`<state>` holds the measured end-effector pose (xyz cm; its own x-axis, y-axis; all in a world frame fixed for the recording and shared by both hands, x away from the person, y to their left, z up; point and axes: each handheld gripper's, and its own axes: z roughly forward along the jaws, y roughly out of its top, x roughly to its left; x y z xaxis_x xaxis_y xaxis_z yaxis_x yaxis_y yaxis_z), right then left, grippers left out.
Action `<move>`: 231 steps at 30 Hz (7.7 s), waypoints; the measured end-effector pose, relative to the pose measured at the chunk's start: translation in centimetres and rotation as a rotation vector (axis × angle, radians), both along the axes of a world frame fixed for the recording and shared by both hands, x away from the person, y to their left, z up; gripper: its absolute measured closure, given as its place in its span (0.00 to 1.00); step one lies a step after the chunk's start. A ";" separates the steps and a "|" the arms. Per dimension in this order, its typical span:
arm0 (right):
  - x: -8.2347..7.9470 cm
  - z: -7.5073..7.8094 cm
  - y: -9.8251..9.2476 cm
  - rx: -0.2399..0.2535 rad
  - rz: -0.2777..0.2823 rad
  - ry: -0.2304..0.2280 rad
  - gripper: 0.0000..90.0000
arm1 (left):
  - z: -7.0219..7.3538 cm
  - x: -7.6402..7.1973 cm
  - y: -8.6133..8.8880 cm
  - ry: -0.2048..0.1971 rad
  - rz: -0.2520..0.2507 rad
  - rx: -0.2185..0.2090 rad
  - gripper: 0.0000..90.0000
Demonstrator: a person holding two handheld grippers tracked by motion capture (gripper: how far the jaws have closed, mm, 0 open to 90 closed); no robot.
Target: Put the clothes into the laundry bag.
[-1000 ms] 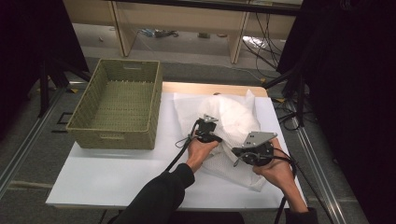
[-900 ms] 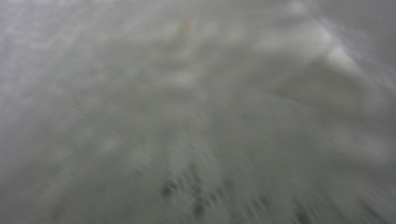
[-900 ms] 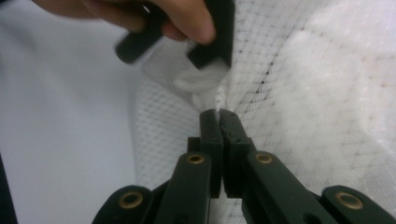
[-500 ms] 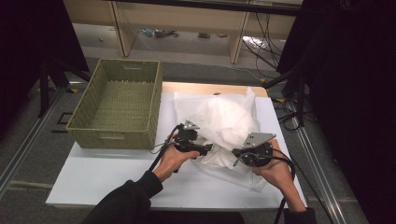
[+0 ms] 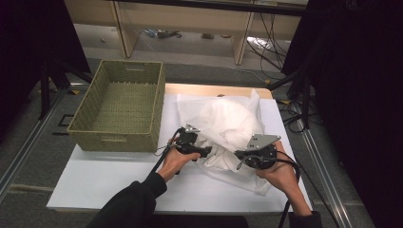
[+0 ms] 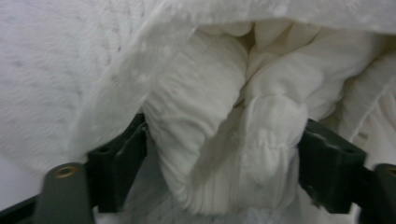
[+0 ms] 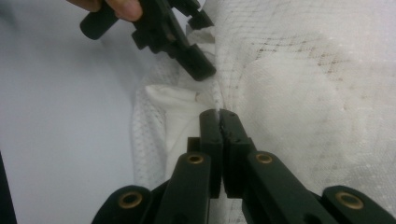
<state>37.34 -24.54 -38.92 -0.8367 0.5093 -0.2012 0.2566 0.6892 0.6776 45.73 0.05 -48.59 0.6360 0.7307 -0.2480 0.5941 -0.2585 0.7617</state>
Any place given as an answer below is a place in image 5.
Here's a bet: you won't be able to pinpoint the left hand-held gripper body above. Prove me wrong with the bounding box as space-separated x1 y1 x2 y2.
174 123 204 156

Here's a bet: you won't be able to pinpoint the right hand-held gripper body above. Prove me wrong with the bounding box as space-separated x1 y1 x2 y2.
240 133 283 171

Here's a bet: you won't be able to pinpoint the white garment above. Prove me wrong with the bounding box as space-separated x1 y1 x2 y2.
186 98 265 174

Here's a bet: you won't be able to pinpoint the white mesh laundry bag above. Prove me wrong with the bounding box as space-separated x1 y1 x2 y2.
176 88 274 197

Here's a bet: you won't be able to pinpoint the green woven basket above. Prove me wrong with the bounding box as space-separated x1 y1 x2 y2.
67 59 166 153

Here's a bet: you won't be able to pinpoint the person's left hand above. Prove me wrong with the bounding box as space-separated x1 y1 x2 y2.
156 136 202 183

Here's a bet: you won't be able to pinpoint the person's right hand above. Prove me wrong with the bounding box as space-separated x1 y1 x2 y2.
255 140 304 200

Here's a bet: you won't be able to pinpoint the black metal stand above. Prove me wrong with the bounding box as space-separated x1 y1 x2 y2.
267 69 314 131
38 60 95 121

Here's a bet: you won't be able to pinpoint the person's dark clothing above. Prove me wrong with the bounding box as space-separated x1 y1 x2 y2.
148 215 250 228

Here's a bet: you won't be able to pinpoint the white board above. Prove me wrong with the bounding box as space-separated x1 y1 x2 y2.
47 94 313 213

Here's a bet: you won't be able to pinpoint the blue green clutter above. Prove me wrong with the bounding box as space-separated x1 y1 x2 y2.
142 28 182 40

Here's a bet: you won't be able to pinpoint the clear plastic bag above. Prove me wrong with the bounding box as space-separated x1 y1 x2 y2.
246 35 274 50

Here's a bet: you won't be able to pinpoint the black curtain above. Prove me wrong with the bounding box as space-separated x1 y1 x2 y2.
280 0 403 228
0 0 92 141

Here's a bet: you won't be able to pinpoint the beige shelf unit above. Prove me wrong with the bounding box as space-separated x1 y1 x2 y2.
63 0 309 67

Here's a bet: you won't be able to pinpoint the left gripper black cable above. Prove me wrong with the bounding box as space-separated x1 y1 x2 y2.
151 127 185 175

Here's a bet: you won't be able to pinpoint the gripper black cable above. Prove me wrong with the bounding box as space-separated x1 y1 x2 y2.
275 151 302 228
151 127 185 175

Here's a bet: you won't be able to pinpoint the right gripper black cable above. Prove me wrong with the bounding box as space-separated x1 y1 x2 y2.
275 151 302 228

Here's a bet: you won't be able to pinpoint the aluminium floor rail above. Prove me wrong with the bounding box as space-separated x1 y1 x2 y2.
299 127 355 228
0 89 69 195

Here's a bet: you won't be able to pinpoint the black floor cables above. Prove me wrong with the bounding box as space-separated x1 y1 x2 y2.
245 12 288 72

